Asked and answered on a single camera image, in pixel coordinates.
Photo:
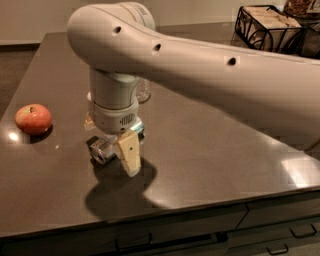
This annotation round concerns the silver blue redbull can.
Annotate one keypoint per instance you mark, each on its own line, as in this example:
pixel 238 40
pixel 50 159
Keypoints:
pixel 102 149

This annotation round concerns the black drawer handle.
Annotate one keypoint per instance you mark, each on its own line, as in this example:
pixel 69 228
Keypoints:
pixel 131 241
pixel 277 250
pixel 303 231

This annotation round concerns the dark container right edge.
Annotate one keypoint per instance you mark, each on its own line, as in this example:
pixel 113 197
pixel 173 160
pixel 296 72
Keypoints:
pixel 310 42

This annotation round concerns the black drawer handle upper right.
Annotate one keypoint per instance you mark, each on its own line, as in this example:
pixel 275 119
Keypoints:
pixel 303 231

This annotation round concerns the red apple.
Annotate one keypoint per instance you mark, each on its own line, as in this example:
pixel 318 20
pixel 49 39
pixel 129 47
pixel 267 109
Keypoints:
pixel 33 119

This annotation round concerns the white paper napkins stack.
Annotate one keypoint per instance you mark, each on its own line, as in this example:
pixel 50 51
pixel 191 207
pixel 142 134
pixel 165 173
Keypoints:
pixel 267 29

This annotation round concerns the clear plastic water bottle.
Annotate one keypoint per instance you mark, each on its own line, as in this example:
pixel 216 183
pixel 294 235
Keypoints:
pixel 143 91

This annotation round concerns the snack basket top right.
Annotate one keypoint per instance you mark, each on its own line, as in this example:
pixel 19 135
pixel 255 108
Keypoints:
pixel 303 8

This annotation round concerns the black drawer handle lower right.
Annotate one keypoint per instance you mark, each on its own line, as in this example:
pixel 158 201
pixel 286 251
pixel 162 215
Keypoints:
pixel 277 250

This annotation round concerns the black wire napkin basket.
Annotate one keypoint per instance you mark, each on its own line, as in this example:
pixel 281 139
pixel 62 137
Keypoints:
pixel 240 31

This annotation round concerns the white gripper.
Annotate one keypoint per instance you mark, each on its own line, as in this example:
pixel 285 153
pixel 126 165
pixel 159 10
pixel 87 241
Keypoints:
pixel 113 119

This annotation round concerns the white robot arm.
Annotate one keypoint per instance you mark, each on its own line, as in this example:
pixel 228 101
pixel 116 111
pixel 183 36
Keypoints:
pixel 276 93

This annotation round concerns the black drawer handle left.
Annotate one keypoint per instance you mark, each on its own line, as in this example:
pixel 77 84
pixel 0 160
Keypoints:
pixel 131 241

